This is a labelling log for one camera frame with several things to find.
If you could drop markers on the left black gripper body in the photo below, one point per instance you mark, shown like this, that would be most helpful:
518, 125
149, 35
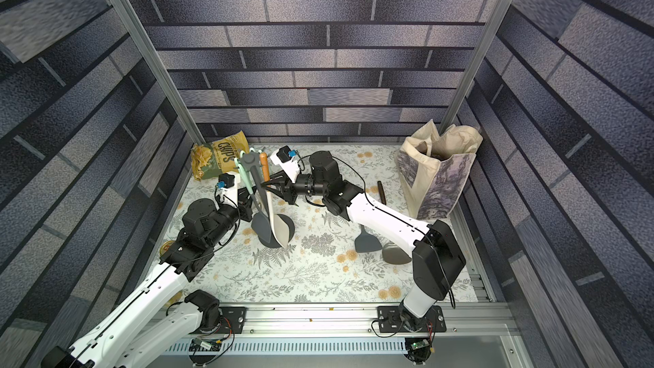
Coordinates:
244, 210

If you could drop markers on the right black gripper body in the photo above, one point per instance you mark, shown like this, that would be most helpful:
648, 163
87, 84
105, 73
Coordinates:
285, 186

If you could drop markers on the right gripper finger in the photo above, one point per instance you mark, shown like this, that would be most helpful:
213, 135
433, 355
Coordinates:
283, 192
276, 179

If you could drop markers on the green handle cream utensil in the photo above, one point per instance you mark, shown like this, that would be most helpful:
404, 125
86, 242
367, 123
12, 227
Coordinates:
245, 178

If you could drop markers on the grey utensil rack stand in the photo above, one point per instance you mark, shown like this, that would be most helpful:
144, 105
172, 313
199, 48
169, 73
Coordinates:
260, 221

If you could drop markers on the green handle grey turner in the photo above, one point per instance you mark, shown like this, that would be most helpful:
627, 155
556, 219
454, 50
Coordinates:
366, 242

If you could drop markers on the wooden handle white spatula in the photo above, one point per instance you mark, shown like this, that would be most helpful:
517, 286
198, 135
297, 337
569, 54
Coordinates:
280, 229

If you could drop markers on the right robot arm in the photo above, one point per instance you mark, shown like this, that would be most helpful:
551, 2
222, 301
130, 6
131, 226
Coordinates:
436, 258

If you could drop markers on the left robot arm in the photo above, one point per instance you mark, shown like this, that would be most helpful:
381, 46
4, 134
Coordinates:
123, 338

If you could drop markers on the yellow chips bag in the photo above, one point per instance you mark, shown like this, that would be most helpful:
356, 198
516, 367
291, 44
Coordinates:
210, 160

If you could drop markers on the left circuit board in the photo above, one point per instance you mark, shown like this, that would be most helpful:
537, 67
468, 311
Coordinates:
198, 346

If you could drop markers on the circuit board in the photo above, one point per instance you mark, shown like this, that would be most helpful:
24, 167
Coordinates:
418, 350
198, 346

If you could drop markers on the canvas tote bag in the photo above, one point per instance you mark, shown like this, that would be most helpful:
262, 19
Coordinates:
434, 168

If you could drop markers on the right circuit board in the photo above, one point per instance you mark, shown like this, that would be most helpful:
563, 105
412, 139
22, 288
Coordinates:
418, 350

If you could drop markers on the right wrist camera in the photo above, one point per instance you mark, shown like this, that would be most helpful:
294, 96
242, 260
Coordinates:
288, 161

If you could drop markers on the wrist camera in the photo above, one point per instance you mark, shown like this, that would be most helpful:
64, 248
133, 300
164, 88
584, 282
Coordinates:
226, 191
288, 161

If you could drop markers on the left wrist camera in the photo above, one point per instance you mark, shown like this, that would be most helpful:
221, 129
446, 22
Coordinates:
226, 191

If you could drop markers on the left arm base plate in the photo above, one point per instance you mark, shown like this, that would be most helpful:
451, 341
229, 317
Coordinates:
225, 320

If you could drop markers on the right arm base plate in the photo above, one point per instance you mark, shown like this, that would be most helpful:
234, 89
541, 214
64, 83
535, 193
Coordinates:
394, 319

